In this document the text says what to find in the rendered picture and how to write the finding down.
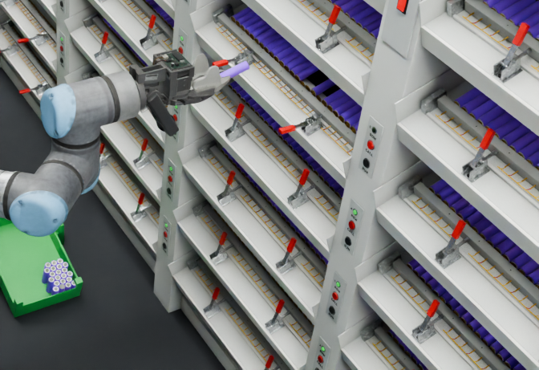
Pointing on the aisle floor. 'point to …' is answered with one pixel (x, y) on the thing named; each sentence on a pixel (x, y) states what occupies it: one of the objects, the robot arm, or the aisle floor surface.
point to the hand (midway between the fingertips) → (220, 79)
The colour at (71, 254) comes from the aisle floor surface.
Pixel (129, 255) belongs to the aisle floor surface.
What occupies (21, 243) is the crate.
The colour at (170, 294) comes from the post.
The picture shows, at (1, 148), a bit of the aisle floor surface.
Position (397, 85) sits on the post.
